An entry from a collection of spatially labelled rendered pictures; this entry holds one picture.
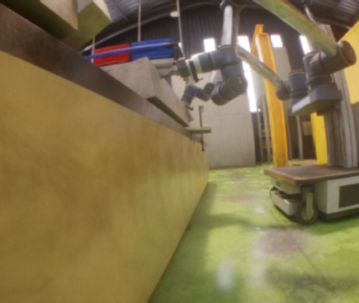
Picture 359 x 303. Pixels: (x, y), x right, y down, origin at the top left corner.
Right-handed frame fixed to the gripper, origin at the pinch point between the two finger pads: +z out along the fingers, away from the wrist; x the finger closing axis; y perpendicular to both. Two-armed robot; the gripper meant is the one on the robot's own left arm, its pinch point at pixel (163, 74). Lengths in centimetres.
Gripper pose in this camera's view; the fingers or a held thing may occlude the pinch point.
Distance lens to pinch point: 111.6
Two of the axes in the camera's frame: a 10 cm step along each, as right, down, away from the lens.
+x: -1.9, -0.1, -9.8
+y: -2.4, -9.7, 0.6
